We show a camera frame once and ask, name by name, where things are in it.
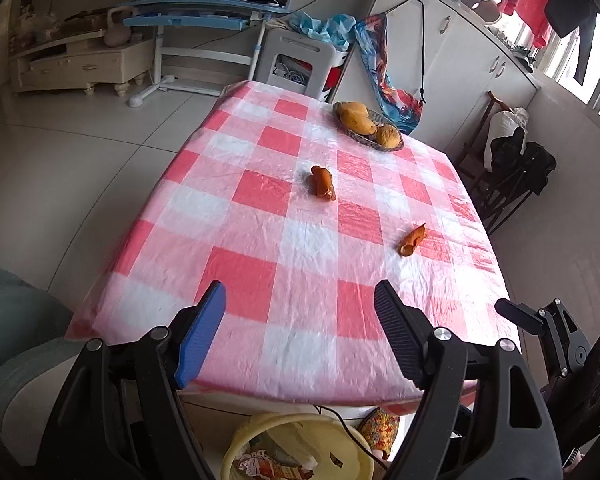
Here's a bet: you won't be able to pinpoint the dark wooden folding chair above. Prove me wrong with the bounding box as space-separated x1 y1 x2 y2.
454 91 557 235

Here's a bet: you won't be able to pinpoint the yellow floral slipper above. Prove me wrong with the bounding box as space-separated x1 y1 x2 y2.
358 408 400 460

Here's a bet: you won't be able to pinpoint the grey green sofa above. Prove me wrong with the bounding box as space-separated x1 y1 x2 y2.
0 263 86 461

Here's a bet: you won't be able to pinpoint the blue white study desk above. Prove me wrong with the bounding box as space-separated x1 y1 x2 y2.
123 0 294 108

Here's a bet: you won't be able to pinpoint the colourful patterned cloth bag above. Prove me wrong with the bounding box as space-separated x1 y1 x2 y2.
354 9 426 136

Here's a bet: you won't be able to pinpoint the red white checkered tablecloth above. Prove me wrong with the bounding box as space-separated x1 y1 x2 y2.
68 82 518 406

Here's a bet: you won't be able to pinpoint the white wall cabinet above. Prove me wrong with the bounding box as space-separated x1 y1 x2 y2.
362 0 536 157

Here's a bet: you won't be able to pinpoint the white plastic stool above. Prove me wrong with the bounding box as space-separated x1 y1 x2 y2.
254 28 349 102

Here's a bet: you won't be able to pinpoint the orange peel piece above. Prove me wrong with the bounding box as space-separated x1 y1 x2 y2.
311 166 337 200

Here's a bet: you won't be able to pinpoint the pink kettlebell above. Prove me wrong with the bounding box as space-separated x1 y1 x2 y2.
104 6 135 48

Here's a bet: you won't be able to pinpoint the cream TV cabinet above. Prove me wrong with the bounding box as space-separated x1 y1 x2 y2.
9 30 155 98

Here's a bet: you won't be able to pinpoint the small orange peel scrap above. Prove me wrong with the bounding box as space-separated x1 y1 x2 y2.
398 223 427 257

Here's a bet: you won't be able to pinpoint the yellow plastic trash basin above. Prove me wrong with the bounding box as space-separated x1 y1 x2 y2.
220 413 375 479

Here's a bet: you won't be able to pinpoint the light blue plastic bag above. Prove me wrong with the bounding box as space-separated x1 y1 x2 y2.
288 11 356 52

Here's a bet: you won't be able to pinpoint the red snack wrapper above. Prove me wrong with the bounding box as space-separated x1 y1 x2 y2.
234 450 314 480

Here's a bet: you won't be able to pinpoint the black clothes on chair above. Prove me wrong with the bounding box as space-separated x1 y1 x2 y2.
488 127 557 198

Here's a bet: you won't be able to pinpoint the black cable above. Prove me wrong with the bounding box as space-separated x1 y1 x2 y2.
314 403 389 470

